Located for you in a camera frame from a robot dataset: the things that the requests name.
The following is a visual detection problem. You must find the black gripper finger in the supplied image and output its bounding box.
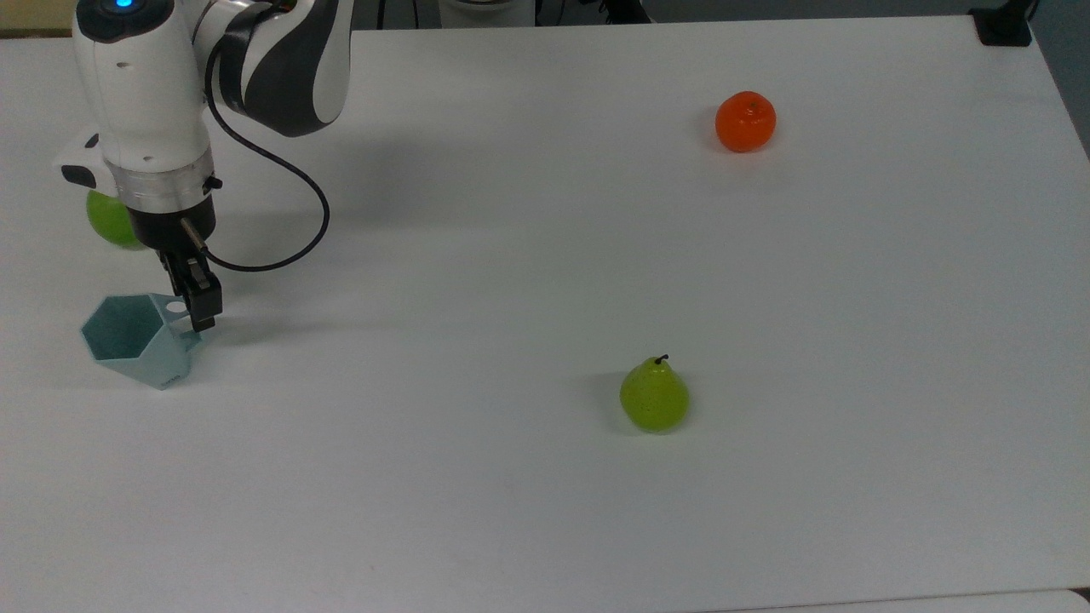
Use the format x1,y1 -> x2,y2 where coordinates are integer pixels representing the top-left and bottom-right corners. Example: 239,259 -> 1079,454
181,253 -> 225,334
158,252 -> 190,296

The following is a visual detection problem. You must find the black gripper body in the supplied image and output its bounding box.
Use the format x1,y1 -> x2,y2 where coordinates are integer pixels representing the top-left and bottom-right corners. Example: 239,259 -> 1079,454
127,194 -> 219,256

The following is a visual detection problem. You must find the light blue hexagonal mug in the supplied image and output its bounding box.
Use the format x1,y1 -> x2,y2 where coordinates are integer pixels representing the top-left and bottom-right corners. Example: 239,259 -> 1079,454
80,294 -> 204,391

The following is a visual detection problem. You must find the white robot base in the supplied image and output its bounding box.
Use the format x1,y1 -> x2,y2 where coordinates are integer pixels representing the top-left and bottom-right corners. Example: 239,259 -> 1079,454
439,0 -> 536,29

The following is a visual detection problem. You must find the green apple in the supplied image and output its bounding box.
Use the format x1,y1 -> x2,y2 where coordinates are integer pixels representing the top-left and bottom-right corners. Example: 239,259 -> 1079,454
86,190 -> 146,251

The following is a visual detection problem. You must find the beige box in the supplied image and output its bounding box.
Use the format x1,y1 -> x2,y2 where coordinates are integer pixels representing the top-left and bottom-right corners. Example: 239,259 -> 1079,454
0,0 -> 75,37

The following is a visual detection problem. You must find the yellow-green pear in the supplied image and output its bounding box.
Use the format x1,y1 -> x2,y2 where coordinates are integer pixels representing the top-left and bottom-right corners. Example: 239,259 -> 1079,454
619,354 -> 690,433

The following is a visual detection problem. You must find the black stand foot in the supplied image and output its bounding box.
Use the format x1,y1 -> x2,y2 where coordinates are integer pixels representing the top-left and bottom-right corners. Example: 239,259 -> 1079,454
596,0 -> 654,25

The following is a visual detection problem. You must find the orange fruit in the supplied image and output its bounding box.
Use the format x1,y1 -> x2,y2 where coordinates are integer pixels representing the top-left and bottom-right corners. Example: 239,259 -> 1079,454
714,90 -> 777,154

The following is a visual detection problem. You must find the black table clamp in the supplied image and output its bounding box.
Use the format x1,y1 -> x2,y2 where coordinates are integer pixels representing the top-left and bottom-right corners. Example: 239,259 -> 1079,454
970,0 -> 1038,48

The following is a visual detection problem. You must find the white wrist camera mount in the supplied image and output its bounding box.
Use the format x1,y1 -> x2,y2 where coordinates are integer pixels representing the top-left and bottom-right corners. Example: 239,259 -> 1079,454
54,131 -> 118,197

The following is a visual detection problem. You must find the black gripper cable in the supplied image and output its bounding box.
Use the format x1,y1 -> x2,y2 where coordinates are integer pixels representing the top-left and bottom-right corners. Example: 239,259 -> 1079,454
203,47 -> 331,274

